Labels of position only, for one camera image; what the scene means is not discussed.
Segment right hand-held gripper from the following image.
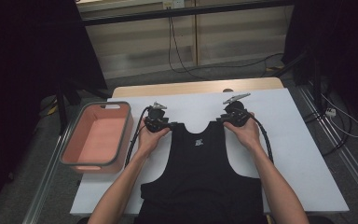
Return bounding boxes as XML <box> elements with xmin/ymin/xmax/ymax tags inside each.
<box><xmin>216</xmin><ymin>91</ymin><xmax>256</xmax><ymax>128</ymax></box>

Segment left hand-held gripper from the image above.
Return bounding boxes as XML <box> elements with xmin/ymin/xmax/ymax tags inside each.
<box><xmin>143</xmin><ymin>101</ymin><xmax>172</xmax><ymax>133</ymax></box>

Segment pink storage basket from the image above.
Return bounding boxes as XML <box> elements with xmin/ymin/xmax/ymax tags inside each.
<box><xmin>59</xmin><ymin>101</ymin><xmax>134</xmax><ymax>175</ymax></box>

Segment black tank top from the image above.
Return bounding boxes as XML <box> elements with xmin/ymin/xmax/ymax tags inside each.
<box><xmin>134</xmin><ymin>120</ymin><xmax>269</xmax><ymax>224</ymax></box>

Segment person's right hand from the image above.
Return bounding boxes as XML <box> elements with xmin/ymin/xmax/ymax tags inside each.
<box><xmin>223</xmin><ymin>111</ymin><xmax>263</xmax><ymax>153</ymax></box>

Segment person's left hand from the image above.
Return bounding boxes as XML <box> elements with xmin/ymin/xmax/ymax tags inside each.
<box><xmin>136</xmin><ymin>119</ymin><xmax>172</xmax><ymax>161</ymax></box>

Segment white table board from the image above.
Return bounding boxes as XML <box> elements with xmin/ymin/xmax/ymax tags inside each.
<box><xmin>69</xmin><ymin>88</ymin><xmax>350</xmax><ymax>217</ymax></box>

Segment light wooden table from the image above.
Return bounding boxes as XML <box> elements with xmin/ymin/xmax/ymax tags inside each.
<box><xmin>111</xmin><ymin>77</ymin><xmax>284</xmax><ymax>99</ymax></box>

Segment light wooden cabinet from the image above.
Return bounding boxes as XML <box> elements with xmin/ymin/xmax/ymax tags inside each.
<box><xmin>76</xmin><ymin>0</ymin><xmax>295</xmax><ymax>80</ymax></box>

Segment black metal stand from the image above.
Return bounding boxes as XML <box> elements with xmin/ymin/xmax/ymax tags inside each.
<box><xmin>271</xmin><ymin>49</ymin><xmax>324</xmax><ymax>117</ymax></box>

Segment black tripod stand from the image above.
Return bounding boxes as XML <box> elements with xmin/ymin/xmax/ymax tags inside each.
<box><xmin>55</xmin><ymin>79</ymin><xmax>110</xmax><ymax>135</ymax></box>

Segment black horizontal bar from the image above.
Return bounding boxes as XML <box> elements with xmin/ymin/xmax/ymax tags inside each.
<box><xmin>80</xmin><ymin>0</ymin><xmax>295</xmax><ymax>27</ymax></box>

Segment black curtain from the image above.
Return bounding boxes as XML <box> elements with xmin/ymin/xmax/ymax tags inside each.
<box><xmin>281</xmin><ymin>0</ymin><xmax>358</xmax><ymax>132</ymax></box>
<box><xmin>0</xmin><ymin>0</ymin><xmax>108</xmax><ymax>218</ymax></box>

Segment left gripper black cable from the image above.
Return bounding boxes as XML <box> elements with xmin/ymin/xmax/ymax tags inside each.
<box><xmin>123</xmin><ymin>105</ymin><xmax>154</xmax><ymax>168</ymax></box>

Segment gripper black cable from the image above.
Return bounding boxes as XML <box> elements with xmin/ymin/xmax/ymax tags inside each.
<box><xmin>234</xmin><ymin>106</ymin><xmax>276</xmax><ymax>165</ymax></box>
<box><xmin>123</xmin><ymin>105</ymin><xmax>154</xmax><ymax>168</ymax></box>

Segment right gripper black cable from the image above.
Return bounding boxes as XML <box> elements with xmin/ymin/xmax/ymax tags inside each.
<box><xmin>234</xmin><ymin>106</ymin><xmax>276</xmax><ymax>165</ymax></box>

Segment black hanging cable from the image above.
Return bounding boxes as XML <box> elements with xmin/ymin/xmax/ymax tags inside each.
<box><xmin>167</xmin><ymin>17</ymin><xmax>285</xmax><ymax>80</ymax></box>

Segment black floor cables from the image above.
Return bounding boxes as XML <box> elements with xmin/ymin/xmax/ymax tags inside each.
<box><xmin>302</xmin><ymin>105</ymin><xmax>353</xmax><ymax>157</ymax></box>

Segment aluminium floor rail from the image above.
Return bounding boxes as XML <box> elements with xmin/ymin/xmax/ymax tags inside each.
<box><xmin>21</xmin><ymin>119</ymin><xmax>80</xmax><ymax>224</ymax></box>
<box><xmin>296</xmin><ymin>83</ymin><xmax>358</xmax><ymax>204</ymax></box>

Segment white wall socket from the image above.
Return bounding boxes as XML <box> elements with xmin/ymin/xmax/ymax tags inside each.
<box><xmin>162</xmin><ymin>0</ymin><xmax>186</xmax><ymax>9</ymax></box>

